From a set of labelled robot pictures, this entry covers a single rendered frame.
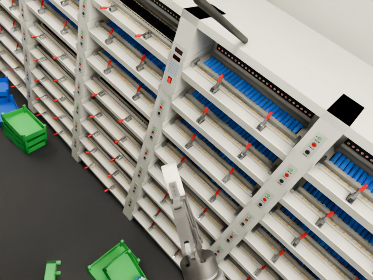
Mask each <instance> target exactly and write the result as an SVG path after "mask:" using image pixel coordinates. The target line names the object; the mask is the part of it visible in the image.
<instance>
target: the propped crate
mask: <svg viewBox="0 0 373 280"><path fill-rule="evenodd" d="M102 270H103V272H104V274H105V275H106V277H107V279H108V280H135V279H136V278H137V277H143V278H145V280H147V278H146V276H145V275H144V273H143V272H142V270H141V269H140V267H139V265H138V264H137V262H136V260H135V259H134V257H133V256H132V254H131V250H130V249H128V250H125V251H124V252H123V253H121V254H120V255H119V256H118V257H117V258H115V259H114V260H112V261H111V262H110V263H109V264H108V265H106V266H105V267H104V268H103V269H102Z"/></svg>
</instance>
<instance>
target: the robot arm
mask: <svg viewBox="0 0 373 280"><path fill-rule="evenodd" d="M161 169H162V172H163V176H164V179H165V183H166V185H167V189H168V192H169V195H170V200H172V201H171V202H172V204H171V209H172V212H173V216H174V220H175V225H176V228H177V232H178V236H179V240H180V245H181V249H182V255H183V256H185V257H184V258H183V259H182V260H181V261H180V267H181V270H182V274H183V277H184V280H225V277H224V273H223V270H222V269H221V268H219V266H218V263H217V260H216V257H215V254H214V252H213V251H211V250H209V249H202V248H203V246H202V243H203V240H202V237H201V235H200V234H199V228H198V225H197V223H196V221H195V218H194V215H193V212H192V210H191V207H190V204H189V201H188V196H187V195H186V194H185V192H184V188H183V185H182V182H181V179H180V175H179V172H178V169H177V165H176V163H175V162H173V163H170V164H166V165H164V166H161Z"/></svg>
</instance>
